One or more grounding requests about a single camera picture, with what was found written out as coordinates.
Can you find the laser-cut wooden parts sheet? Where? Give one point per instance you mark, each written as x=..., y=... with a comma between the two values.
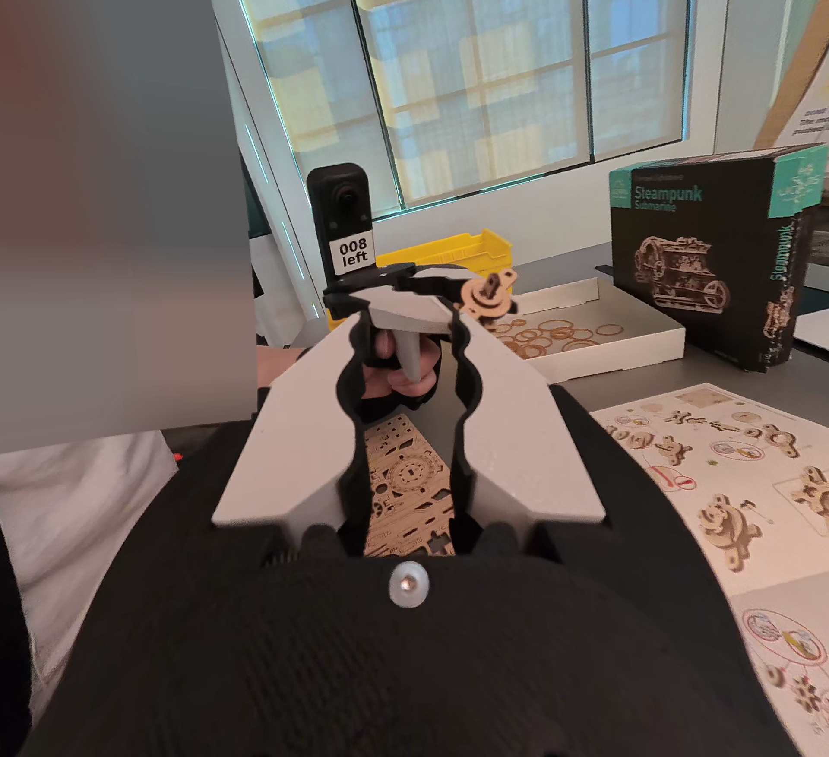
x=408, y=478

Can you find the window with roller blind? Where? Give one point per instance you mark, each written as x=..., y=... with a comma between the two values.
x=486, y=57

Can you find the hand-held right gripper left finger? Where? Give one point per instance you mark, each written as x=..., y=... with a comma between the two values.
x=291, y=446

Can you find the black model kit box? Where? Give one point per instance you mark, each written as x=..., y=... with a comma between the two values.
x=699, y=239

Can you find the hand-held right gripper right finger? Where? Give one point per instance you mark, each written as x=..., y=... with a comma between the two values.
x=531, y=446

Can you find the white shallow box tray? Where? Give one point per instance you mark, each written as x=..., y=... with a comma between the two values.
x=647, y=342

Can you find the illustrated instruction booklet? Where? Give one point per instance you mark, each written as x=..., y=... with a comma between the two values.
x=712, y=478

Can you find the yellow plastic bin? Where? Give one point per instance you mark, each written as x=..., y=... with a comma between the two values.
x=453, y=252

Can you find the person's left forearm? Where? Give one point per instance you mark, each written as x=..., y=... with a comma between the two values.
x=271, y=368

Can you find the person's white shirt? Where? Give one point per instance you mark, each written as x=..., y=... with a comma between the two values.
x=78, y=511

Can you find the person's left hand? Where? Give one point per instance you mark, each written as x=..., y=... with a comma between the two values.
x=382, y=375

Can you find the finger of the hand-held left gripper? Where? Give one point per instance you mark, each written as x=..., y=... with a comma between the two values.
x=401, y=310
x=447, y=281

